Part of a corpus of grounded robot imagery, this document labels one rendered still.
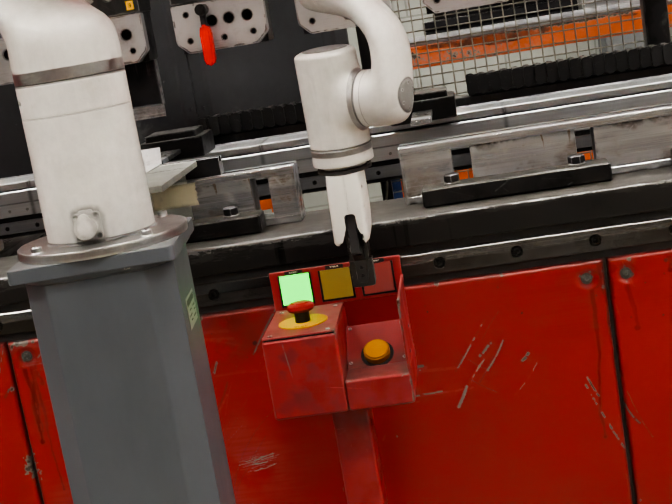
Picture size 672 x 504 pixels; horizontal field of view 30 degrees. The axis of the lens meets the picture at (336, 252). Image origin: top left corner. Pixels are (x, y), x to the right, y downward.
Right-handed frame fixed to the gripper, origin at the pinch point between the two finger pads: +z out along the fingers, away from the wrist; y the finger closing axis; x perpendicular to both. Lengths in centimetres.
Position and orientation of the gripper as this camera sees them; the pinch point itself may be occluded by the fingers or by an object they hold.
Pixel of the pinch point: (363, 271)
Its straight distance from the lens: 176.4
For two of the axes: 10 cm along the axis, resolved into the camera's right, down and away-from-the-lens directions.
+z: 1.7, 9.5, 2.8
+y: -0.7, 2.9, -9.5
